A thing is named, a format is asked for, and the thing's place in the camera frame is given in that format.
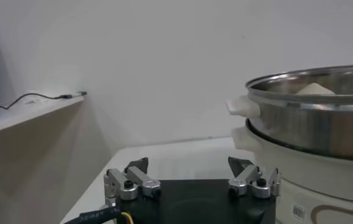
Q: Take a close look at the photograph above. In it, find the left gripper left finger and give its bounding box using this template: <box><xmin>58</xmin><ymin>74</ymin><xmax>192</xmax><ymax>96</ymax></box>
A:
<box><xmin>103</xmin><ymin>157</ymin><xmax>162</xmax><ymax>206</ymax></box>

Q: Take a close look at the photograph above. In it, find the stainless steel steamer basket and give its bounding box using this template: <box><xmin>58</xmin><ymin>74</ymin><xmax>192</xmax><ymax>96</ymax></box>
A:
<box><xmin>226</xmin><ymin>63</ymin><xmax>353</xmax><ymax>161</ymax></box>

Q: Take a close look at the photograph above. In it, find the white electric cooker base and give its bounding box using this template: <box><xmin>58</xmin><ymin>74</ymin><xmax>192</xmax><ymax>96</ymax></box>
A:
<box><xmin>231</xmin><ymin>126</ymin><xmax>353</xmax><ymax>224</ymax></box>

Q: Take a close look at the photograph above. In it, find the black desk cable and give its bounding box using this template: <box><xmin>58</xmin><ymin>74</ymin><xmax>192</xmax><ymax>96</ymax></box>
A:
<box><xmin>0</xmin><ymin>90</ymin><xmax>88</xmax><ymax>111</ymax></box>

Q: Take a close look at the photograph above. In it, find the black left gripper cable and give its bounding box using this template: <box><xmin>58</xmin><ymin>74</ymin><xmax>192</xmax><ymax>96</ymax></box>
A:
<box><xmin>61</xmin><ymin>204</ymin><xmax>135</xmax><ymax>224</ymax></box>

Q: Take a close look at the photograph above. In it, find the white wall shelf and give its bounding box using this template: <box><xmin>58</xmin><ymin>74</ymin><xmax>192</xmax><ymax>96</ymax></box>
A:
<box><xmin>0</xmin><ymin>94</ymin><xmax>88</xmax><ymax>136</ymax></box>

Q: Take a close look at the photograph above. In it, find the white steamed baozi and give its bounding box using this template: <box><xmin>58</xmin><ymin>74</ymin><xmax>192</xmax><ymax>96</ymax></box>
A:
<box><xmin>295</xmin><ymin>82</ymin><xmax>336</xmax><ymax>96</ymax></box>

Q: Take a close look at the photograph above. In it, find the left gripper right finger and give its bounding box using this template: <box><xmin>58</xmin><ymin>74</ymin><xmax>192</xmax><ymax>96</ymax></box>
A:
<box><xmin>227</xmin><ymin>156</ymin><xmax>282</xmax><ymax>199</ymax></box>

